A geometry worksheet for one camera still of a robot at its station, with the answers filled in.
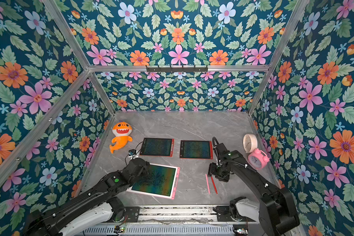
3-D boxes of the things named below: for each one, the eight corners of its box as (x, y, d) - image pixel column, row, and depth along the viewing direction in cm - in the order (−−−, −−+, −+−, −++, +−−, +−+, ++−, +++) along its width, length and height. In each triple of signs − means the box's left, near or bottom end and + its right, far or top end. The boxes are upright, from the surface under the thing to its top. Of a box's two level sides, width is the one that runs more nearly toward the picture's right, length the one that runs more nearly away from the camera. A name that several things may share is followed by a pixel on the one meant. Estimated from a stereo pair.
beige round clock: (246, 157, 96) (252, 147, 87) (241, 140, 105) (246, 130, 95) (253, 157, 96) (260, 147, 87) (248, 140, 104) (254, 130, 95)
